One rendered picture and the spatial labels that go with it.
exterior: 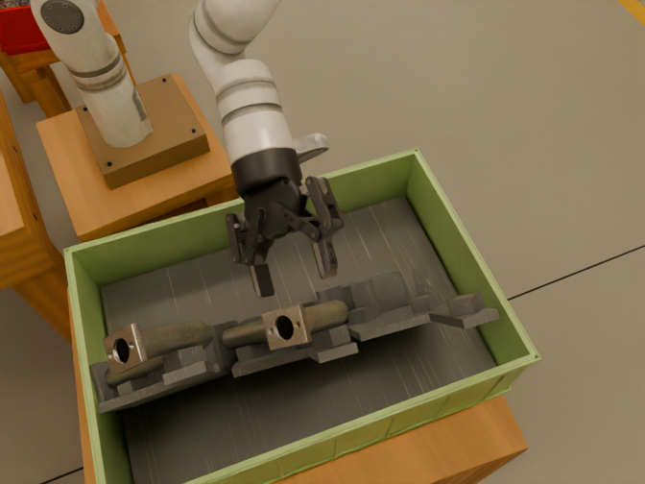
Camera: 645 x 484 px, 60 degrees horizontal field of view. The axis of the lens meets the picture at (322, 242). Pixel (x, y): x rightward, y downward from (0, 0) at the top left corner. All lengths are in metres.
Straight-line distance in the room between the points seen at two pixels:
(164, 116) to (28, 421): 1.13
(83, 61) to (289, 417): 0.65
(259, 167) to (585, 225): 1.80
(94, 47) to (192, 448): 0.64
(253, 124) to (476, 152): 1.80
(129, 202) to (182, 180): 0.11
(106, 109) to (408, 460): 0.78
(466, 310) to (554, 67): 2.20
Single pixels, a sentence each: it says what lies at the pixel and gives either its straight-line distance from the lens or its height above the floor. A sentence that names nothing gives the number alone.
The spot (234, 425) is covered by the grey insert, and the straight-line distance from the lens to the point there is 0.91.
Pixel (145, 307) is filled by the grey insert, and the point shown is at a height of 0.85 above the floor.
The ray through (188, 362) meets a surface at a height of 1.14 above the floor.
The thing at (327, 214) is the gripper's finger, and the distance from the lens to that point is 0.57.
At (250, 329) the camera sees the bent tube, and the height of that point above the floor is 0.99.
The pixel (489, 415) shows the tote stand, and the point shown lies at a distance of 1.00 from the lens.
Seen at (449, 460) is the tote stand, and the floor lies 0.79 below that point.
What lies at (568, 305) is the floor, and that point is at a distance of 2.07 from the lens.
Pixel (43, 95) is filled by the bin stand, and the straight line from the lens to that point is 1.65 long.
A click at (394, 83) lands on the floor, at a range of 2.56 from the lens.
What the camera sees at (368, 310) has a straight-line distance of 0.84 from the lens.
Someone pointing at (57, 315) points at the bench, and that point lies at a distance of 1.38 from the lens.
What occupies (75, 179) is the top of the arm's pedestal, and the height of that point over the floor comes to 0.85.
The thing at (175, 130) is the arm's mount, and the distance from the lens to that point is 1.16.
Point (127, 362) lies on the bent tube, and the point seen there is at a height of 1.18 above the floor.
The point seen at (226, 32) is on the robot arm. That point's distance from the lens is 0.66.
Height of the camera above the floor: 1.72
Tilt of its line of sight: 59 degrees down
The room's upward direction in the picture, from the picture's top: straight up
